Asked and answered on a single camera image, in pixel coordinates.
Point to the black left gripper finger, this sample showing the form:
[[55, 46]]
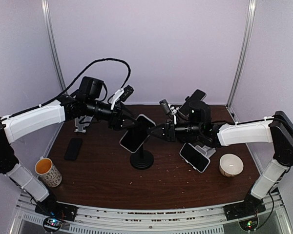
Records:
[[125, 124], [126, 113]]

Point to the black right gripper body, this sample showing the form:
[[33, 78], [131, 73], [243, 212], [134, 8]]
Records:
[[171, 137]]

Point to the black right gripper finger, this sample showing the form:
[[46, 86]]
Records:
[[159, 129], [161, 136]]

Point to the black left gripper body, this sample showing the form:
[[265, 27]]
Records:
[[114, 122]]

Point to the smartphone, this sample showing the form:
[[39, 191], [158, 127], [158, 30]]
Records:
[[134, 137], [195, 158], [197, 95]]

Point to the white folding phone stand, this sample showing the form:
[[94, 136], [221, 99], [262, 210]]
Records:
[[82, 123]]

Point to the black smartphone no case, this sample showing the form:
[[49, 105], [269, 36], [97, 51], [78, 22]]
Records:
[[73, 149]]

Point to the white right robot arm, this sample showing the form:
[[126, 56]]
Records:
[[277, 129]]

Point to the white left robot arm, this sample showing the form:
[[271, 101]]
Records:
[[83, 102]]

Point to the black round-base stand front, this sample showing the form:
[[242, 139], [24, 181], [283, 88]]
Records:
[[142, 159]]

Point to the smartphone on white stand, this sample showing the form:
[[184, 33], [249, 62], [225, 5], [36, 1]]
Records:
[[195, 158]]

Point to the white folding stand right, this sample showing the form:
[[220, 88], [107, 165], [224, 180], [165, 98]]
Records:
[[206, 151]]

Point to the white ceramic bowl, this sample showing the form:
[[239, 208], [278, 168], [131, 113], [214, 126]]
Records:
[[230, 165]]

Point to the floral mug yellow inside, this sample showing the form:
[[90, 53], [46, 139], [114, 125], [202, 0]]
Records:
[[48, 172]]

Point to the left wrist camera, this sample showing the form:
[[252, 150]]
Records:
[[121, 95]]

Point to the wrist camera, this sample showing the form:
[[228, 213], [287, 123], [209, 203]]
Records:
[[170, 110], [121, 95]]

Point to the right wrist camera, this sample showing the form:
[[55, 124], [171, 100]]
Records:
[[170, 110]]

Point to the front aluminium rail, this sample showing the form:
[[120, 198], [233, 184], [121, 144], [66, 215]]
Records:
[[203, 220]]

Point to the right aluminium frame post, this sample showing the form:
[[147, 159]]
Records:
[[243, 52]]

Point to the aluminium frame post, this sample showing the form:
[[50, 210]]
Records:
[[52, 43], [243, 52]]

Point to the left aluminium frame post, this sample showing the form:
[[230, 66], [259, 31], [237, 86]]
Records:
[[52, 43]]

